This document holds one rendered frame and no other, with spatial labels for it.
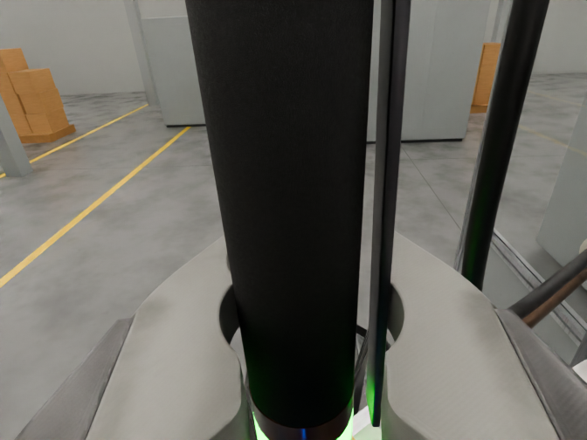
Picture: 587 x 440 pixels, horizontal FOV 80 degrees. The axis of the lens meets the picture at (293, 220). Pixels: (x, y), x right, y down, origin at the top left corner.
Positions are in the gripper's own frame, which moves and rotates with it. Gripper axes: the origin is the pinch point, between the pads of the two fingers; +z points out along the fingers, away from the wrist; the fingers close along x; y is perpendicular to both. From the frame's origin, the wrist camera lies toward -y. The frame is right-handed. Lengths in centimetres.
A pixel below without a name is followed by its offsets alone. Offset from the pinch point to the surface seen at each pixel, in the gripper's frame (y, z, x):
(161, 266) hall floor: 166, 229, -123
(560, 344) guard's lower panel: 75, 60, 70
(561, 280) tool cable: 10.0, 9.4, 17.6
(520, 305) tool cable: 9.7, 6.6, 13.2
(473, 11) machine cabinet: -11, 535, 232
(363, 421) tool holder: 11.1, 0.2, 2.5
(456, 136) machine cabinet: 157, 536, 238
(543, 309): 11.3, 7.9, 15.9
